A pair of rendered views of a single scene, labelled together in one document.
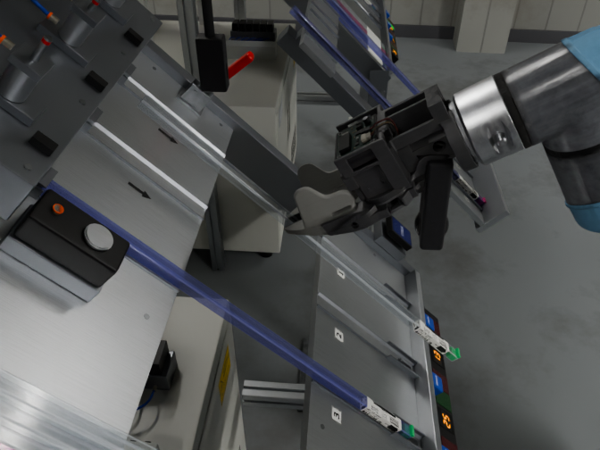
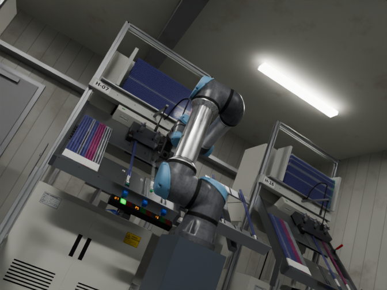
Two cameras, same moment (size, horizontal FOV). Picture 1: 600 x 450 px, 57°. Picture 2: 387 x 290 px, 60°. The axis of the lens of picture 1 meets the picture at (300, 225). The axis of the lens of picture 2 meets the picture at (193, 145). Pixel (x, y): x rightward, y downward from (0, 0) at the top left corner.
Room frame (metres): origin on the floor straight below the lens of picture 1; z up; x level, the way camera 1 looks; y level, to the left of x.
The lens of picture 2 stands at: (-0.10, -1.77, 0.43)
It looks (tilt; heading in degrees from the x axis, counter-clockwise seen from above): 21 degrees up; 66
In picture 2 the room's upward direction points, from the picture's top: 22 degrees clockwise
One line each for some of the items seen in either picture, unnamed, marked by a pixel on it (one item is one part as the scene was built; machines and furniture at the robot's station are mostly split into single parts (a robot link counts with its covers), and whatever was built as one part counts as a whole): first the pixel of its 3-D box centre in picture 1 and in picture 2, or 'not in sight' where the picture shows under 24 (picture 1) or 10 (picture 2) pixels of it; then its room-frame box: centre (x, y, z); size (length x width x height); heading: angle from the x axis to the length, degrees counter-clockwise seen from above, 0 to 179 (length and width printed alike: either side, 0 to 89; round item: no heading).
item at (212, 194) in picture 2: not in sight; (207, 198); (0.48, -0.74, 0.72); 0.13 x 0.12 x 0.14; 167
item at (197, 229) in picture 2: not in sight; (197, 231); (0.49, -0.74, 0.60); 0.15 x 0.15 x 0.10
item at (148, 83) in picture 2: not in sight; (159, 94); (0.43, 0.35, 1.52); 0.51 x 0.13 x 0.27; 176
